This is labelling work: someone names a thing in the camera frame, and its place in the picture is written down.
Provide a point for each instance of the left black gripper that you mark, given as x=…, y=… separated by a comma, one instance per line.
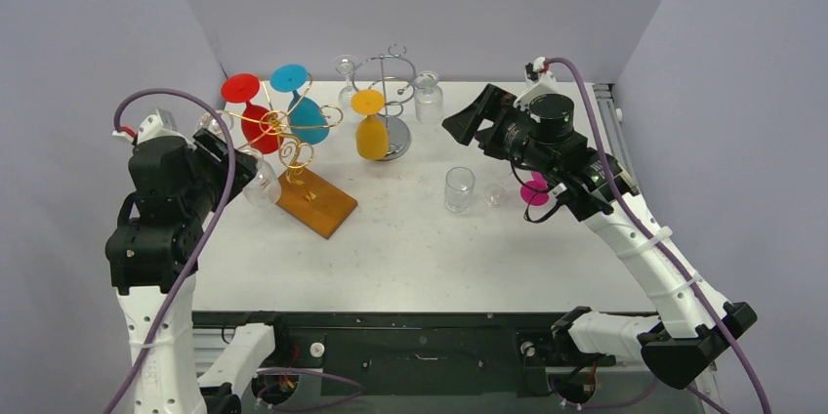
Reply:
x=209, y=148

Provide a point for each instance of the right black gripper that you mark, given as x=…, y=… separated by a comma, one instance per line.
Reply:
x=494, y=124

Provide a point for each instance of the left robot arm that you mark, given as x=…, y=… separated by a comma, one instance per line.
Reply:
x=180, y=191

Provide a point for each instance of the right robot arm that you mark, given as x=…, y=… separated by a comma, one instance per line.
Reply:
x=693, y=324

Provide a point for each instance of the clear ribbed glass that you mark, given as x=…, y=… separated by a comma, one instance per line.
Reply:
x=428, y=98

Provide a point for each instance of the red wine glass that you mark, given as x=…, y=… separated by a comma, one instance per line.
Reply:
x=242, y=89

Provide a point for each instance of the yellow wine glass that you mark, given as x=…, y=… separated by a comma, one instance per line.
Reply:
x=371, y=135

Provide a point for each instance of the blue wine glass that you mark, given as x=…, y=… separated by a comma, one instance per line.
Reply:
x=305, y=119

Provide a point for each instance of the pink wine glass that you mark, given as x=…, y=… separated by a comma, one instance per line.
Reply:
x=535, y=191

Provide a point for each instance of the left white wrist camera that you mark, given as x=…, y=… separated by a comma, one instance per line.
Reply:
x=160, y=123

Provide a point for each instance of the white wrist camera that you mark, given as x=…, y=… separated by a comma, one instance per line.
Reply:
x=540, y=82
x=160, y=123

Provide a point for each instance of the chrome wire glass rack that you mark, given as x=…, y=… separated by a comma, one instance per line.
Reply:
x=392, y=73

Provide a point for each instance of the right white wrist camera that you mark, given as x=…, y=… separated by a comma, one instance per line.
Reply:
x=540, y=82

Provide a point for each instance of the gold wire glass rack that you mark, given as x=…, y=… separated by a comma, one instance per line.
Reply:
x=305, y=196

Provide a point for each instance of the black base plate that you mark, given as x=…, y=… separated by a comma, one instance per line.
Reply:
x=417, y=353

